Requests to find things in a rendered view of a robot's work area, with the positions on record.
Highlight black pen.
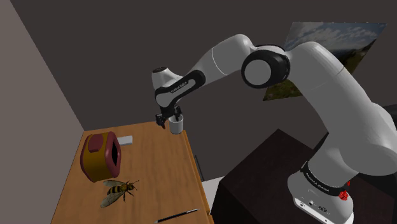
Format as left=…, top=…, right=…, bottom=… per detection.
left=153, top=207, right=201, bottom=224

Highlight yellow and maroon round container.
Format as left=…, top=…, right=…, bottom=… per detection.
left=80, top=131, right=122, bottom=183

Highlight wooden desk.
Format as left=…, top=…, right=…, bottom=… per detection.
left=50, top=120, right=216, bottom=224

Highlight landscape wall picture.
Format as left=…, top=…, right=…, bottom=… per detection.
left=262, top=21, right=389, bottom=102

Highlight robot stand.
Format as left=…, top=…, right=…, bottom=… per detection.
left=210, top=128, right=397, bottom=224

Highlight yellow and black wasp figure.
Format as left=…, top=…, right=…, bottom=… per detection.
left=99, top=179, right=141, bottom=209

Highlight white cup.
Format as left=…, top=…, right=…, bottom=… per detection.
left=168, top=114, right=185, bottom=136

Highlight small grey box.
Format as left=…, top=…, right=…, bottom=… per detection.
left=118, top=135, right=134, bottom=147

